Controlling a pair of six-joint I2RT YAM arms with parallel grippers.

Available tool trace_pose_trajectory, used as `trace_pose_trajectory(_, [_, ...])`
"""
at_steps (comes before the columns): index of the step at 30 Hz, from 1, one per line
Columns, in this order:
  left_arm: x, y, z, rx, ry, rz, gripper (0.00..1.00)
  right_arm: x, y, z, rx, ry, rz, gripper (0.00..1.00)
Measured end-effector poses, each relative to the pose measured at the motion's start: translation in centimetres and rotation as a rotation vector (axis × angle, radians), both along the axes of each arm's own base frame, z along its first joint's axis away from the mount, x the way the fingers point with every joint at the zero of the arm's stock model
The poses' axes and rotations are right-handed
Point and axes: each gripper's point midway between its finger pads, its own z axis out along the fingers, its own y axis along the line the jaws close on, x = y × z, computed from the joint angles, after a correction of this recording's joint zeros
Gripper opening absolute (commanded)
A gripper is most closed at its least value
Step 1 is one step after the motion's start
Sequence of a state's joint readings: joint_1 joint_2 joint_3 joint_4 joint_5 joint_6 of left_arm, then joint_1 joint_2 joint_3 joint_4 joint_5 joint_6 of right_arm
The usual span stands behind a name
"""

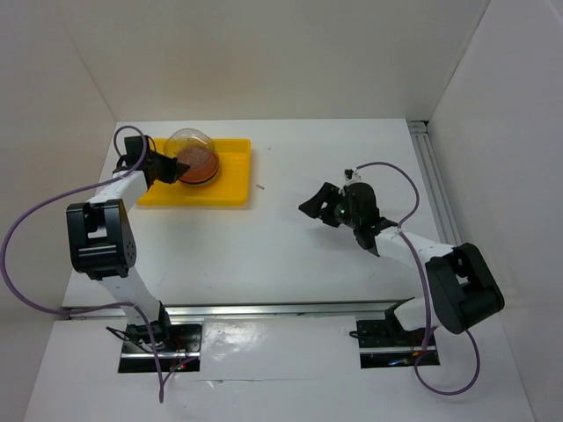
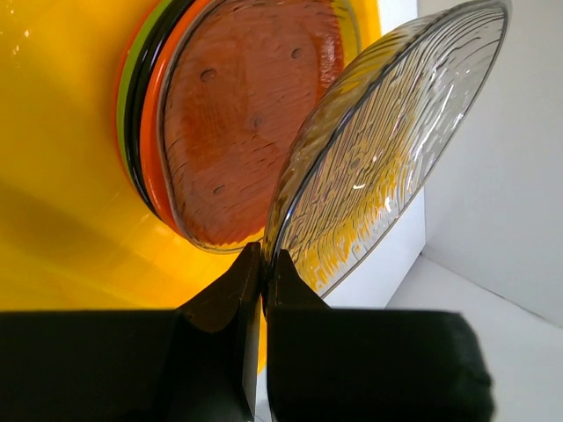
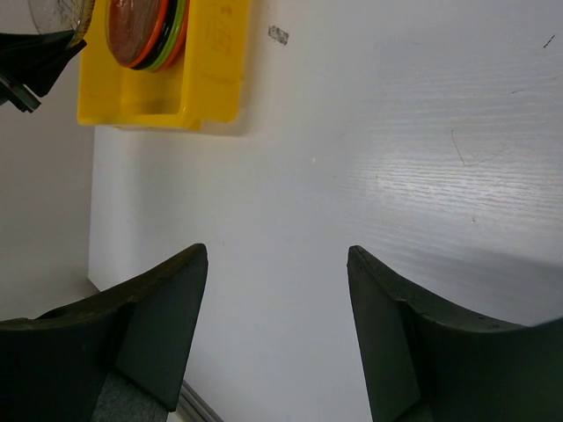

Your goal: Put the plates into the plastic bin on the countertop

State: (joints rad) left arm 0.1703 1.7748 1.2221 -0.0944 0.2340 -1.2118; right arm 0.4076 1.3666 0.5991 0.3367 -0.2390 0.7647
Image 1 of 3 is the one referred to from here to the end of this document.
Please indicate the green plate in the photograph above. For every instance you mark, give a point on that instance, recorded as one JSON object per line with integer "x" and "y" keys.
{"x": 204, "y": 183}

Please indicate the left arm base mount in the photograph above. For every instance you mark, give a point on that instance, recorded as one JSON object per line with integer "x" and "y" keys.
{"x": 181, "y": 352}

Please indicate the grey translucent plate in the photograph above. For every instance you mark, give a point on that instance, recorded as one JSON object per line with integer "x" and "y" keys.
{"x": 186, "y": 137}
{"x": 203, "y": 164}

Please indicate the yellow plastic bin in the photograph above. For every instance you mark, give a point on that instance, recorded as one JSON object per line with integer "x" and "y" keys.
{"x": 230, "y": 190}

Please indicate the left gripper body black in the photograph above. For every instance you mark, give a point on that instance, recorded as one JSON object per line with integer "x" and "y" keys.
{"x": 149, "y": 161}

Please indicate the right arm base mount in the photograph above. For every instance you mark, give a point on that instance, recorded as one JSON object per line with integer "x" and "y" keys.
{"x": 384, "y": 343}

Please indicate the aluminium rail right side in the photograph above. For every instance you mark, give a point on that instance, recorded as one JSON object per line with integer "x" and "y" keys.
{"x": 433, "y": 181}

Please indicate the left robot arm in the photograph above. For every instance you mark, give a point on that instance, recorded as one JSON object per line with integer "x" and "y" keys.
{"x": 102, "y": 244}

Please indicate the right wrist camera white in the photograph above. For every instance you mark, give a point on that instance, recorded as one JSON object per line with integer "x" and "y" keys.
{"x": 352, "y": 176}

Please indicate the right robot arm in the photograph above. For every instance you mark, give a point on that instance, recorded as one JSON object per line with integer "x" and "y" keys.
{"x": 461, "y": 290}

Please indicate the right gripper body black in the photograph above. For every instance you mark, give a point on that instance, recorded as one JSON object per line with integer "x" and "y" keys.
{"x": 345, "y": 215}

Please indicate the aluminium rail front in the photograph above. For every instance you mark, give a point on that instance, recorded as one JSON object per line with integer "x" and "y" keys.
{"x": 288, "y": 309}

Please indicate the aluminium rail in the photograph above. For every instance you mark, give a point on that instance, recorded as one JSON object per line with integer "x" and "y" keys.
{"x": 288, "y": 309}
{"x": 433, "y": 181}

